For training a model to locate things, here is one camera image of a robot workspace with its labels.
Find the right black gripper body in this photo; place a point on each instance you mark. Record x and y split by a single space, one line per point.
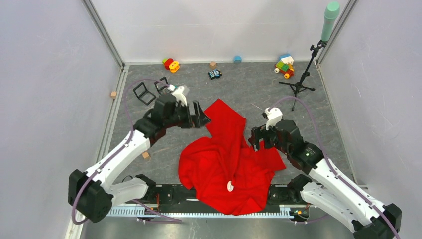
270 137

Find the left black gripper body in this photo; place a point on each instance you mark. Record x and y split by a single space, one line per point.
185 120

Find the red t-shirt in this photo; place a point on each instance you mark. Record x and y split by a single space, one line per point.
208 163

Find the round orange brooch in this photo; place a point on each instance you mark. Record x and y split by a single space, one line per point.
230 186

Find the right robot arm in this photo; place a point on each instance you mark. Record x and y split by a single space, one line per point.
323 185

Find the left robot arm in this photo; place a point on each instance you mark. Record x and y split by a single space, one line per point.
92 193

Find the black display case right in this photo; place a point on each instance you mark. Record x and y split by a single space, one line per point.
162 86

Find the black display case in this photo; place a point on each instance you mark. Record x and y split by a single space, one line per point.
162 86
143 94

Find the black display case left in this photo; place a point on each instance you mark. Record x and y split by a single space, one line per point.
143 94

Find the brown wooden cube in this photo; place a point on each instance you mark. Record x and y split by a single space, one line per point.
212 64

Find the tan cube on floor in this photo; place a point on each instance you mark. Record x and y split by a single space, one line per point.
146 155

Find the red yellow green toy blocks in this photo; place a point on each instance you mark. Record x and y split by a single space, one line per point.
170 64

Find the blue cylinder block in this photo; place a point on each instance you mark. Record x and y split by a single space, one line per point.
237 59

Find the colourful brick toy car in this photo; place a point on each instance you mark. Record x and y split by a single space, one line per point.
285 66

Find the green microphone on tripod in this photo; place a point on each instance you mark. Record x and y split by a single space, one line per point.
331 13

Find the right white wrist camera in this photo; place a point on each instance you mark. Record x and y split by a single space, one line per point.
273 115

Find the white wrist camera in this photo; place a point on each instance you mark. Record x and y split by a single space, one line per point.
273 115
180 93

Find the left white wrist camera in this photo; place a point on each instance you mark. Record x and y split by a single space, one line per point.
180 93

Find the tan wooden cube on rail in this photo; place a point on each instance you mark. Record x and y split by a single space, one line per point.
113 94

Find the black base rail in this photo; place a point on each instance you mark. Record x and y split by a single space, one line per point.
175 198

